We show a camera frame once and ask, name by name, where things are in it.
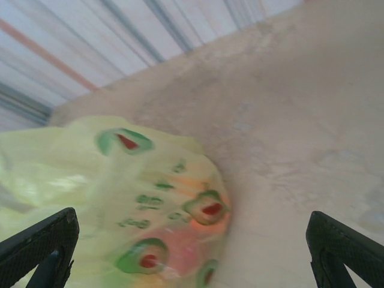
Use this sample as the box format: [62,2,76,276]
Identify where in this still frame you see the yellow avocado print plastic bag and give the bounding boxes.
[0,115,233,288]

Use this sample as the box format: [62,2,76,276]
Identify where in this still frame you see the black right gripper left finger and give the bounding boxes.
[0,207,80,288]

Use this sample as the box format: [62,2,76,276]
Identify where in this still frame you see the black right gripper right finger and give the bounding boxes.
[306,211,384,288]

